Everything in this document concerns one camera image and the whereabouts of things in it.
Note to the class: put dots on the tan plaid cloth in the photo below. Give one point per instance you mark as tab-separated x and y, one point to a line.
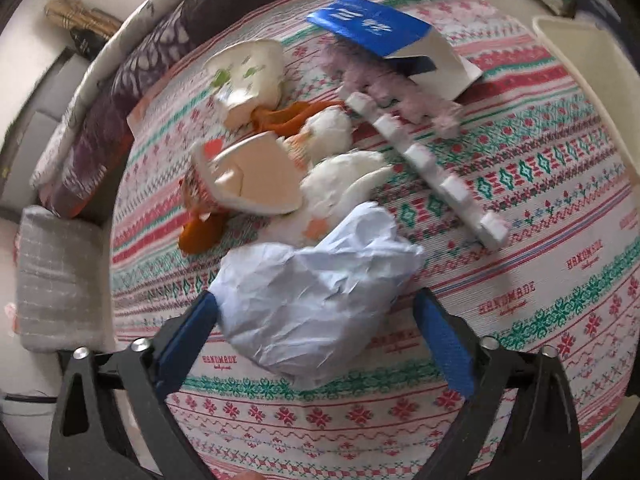
75	12

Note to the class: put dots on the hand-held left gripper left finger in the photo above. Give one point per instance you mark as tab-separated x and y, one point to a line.
187	340

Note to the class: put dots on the red green patterned woven blanket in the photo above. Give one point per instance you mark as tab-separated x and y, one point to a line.
525	210

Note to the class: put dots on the crushed red print paper cup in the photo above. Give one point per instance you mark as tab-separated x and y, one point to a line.
260	170

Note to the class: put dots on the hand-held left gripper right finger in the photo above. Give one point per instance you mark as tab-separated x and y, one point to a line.
445	340

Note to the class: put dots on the white plush duck toy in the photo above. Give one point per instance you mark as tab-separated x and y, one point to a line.
340	180

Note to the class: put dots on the grey checked pillow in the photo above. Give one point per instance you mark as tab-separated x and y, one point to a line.
55	280

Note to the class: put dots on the white plastic bin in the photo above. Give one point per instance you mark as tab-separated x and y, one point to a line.
585	70

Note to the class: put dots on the blue and white carton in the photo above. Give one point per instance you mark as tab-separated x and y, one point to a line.
370	22

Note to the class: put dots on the white plastic hook rail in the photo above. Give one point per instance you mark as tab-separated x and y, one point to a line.
425	160

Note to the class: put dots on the pink fluffy fabric strip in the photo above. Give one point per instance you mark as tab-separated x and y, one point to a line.
380	92

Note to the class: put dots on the grey sofa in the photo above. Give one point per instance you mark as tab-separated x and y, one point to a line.
35	125

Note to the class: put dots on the purple patterned quilt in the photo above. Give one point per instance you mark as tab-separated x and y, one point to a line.
100	125

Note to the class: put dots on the pale paper sheet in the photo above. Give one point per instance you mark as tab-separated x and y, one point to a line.
310	300

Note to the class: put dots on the green print paper cup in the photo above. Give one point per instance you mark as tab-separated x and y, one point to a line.
250	75

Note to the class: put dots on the white printed duvet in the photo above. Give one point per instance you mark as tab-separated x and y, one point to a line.
135	25

